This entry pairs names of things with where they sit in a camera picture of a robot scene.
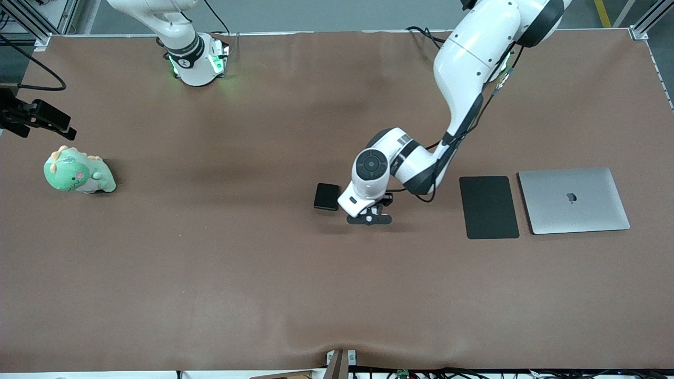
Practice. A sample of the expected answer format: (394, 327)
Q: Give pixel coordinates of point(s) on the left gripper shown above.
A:
(386, 200)

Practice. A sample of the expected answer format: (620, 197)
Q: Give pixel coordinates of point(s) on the black phone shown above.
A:
(325, 197)

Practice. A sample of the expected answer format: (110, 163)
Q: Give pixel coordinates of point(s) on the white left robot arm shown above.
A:
(468, 58)

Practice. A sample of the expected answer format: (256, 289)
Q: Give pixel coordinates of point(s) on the lit arm base connector box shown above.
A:
(218, 58)

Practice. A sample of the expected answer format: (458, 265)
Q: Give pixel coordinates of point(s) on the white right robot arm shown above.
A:
(184, 37)

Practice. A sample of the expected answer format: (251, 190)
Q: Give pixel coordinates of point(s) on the black mouse pad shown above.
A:
(489, 208)

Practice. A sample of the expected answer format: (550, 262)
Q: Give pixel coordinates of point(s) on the green dinosaur plush toy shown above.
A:
(71, 173)

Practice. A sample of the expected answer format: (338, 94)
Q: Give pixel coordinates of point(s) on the brown table cover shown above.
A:
(263, 263)

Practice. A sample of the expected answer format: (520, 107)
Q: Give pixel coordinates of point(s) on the silver laptop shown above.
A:
(574, 210)

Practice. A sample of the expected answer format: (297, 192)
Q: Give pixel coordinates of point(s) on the metal bracket with brown post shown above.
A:
(337, 366)

